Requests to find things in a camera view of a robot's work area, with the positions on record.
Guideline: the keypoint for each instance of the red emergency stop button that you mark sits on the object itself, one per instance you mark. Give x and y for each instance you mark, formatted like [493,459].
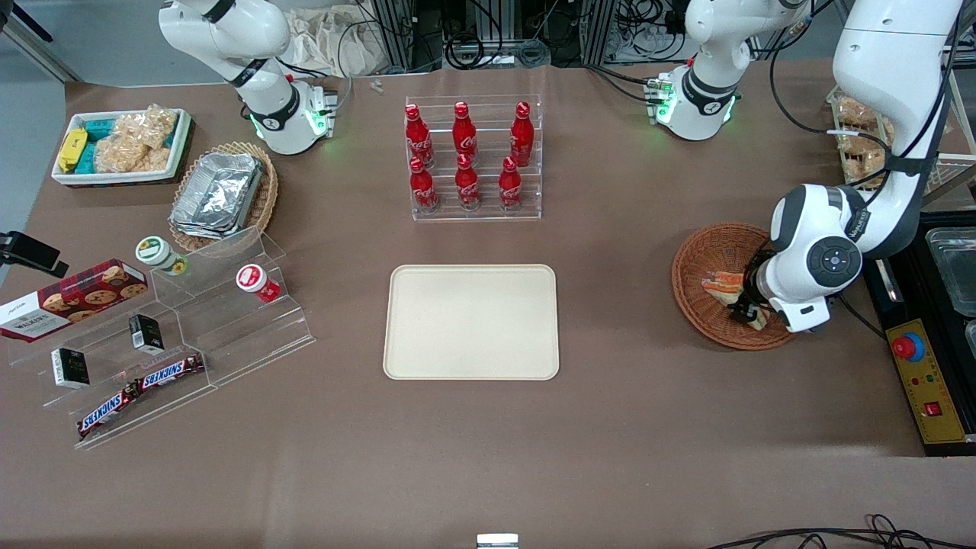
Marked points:
[907,347]

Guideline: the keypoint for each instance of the small black carton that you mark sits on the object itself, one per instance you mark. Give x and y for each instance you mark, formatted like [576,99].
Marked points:
[146,334]
[71,367]

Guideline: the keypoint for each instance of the clear bag of rice crackers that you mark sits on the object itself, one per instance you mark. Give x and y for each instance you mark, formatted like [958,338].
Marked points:
[149,126]
[855,113]
[126,156]
[862,156]

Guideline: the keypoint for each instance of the red-lidded white cup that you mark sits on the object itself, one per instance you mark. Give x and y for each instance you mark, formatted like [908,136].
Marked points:
[255,280]

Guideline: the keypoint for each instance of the round brown wicker basket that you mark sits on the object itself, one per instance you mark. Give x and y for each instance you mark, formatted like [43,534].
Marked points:
[701,252]

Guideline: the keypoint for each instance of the stack of aluminium foil trays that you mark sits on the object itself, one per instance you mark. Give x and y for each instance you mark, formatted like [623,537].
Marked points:
[217,194]

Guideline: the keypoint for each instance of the beige rectangular serving tray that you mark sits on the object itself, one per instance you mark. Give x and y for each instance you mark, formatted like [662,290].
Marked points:
[471,322]

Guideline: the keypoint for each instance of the Snickers chocolate bar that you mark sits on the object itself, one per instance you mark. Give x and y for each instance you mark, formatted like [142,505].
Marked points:
[107,412]
[171,371]

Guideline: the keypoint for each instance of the aluminium frame rack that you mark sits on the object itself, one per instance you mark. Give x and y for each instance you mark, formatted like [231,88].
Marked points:
[415,30]

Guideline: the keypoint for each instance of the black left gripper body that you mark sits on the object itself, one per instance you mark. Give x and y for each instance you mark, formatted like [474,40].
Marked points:
[754,287]

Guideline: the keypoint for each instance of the plastic-wrapped triangle sandwich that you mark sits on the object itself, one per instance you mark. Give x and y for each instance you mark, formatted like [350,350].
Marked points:
[720,286]

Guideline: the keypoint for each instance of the black control box yellow panel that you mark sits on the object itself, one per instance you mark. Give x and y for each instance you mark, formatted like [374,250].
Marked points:
[926,396]

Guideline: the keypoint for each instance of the white power strip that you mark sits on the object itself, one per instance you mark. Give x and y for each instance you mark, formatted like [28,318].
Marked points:
[652,38]

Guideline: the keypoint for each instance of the white rectangular snack bin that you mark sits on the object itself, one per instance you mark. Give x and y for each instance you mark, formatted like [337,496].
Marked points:
[181,145]

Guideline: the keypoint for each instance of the red Coca-Cola bottle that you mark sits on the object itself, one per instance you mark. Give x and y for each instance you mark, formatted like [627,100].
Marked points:
[467,187]
[423,191]
[464,136]
[418,141]
[521,137]
[510,189]

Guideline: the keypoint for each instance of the black clamp mount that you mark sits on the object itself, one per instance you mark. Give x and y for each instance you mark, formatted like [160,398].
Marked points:
[30,254]

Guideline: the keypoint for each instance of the yellow snack packet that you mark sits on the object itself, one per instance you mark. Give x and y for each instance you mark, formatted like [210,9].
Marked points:
[72,149]

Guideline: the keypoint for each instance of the clear plastic container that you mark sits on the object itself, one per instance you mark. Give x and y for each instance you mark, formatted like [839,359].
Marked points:
[971,339]
[953,271]

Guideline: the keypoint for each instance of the red tartan cookie box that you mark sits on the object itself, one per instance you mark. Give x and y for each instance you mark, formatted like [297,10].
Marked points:
[72,301]

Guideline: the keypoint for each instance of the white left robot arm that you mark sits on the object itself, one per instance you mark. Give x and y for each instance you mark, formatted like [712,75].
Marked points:
[884,61]

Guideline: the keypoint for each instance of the beige cloth bag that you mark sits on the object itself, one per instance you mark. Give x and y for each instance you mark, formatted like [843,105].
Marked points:
[328,42]

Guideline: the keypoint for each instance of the clear acrylic bottle rack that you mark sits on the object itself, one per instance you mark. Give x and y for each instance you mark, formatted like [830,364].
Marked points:
[488,217]

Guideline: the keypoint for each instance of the green-lidded white cup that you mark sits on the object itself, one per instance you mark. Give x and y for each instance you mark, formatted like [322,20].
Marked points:
[156,253]

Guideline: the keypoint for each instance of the clear acrylic step display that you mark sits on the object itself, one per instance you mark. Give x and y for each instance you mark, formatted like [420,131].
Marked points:
[244,335]

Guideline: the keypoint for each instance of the oval light wicker basket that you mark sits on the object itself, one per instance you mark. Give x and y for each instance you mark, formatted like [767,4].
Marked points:
[267,194]

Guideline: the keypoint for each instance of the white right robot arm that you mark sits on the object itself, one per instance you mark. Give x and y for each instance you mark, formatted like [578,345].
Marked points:
[229,34]

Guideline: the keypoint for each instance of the teal snack packet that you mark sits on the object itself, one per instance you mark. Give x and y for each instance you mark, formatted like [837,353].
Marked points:
[97,126]
[86,158]

